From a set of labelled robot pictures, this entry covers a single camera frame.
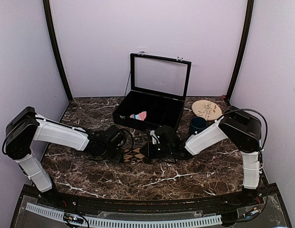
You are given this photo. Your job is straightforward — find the brown argyle sock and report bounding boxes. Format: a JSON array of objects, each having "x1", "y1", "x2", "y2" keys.
[{"x1": 124, "y1": 148, "x2": 146, "y2": 162}]

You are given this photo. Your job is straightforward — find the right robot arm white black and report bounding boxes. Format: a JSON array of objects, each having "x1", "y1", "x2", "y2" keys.
[{"x1": 139, "y1": 106, "x2": 265, "y2": 206}]

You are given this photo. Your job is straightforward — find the pink teal patterned sock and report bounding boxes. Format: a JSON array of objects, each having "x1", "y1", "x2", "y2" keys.
[{"x1": 130, "y1": 111, "x2": 147, "y2": 121}]

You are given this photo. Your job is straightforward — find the black display case glass lid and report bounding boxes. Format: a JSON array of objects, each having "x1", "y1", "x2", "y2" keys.
[{"x1": 113, "y1": 53, "x2": 192, "y2": 131}]

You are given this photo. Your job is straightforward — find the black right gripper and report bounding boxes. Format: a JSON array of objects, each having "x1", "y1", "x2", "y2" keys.
[{"x1": 140, "y1": 142, "x2": 173, "y2": 157}]

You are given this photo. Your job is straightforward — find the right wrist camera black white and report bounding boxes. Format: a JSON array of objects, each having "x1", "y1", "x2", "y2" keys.
[{"x1": 146, "y1": 125, "x2": 176, "y2": 144}]

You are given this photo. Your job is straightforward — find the small circuit board with leds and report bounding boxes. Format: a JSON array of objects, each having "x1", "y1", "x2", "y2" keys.
[{"x1": 63, "y1": 213, "x2": 84, "y2": 225}]

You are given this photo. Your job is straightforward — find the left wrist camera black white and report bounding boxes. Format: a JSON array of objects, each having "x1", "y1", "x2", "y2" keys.
[{"x1": 104, "y1": 125, "x2": 127, "y2": 147}]

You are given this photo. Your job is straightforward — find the black frame post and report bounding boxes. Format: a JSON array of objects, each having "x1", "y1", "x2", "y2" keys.
[
  {"x1": 43, "y1": 0, "x2": 73, "y2": 103},
  {"x1": 224, "y1": 0, "x2": 254, "y2": 104}
]

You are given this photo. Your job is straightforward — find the white slotted cable duct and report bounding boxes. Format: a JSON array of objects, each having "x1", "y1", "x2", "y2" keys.
[{"x1": 25, "y1": 203, "x2": 223, "y2": 228}]

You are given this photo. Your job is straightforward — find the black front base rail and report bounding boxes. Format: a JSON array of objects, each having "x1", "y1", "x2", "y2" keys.
[{"x1": 10, "y1": 183, "x2": 292, "y2": 228}]

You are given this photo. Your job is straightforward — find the dark blue mug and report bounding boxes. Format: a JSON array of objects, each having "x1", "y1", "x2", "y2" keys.
[{"x1": 188, "y1": 116, "x2": 207, "y2": 135}]

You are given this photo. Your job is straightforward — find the black right frame post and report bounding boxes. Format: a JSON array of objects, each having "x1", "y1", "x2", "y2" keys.
[{"x1": 224, "y1": 0, "x2": 254, "y2": 104}]

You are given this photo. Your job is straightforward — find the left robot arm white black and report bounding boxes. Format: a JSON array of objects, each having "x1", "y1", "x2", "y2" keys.
[{"x1": 2, "y1": 106, "x2": 126, "y2": 207}]

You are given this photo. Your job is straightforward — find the black left frame post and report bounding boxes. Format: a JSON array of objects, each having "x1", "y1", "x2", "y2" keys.
[{"x1": 43, "y1": 0, "x2": 73, "y2": 103}]

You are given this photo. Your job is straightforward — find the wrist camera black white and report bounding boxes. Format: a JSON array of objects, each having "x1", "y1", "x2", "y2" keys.
[
  {"x1": 146, "y1": 125, "x2": 176, "y2": 144},
  {"x1": 104, "y1": 125, "x2": 127, "y2": 147}
]

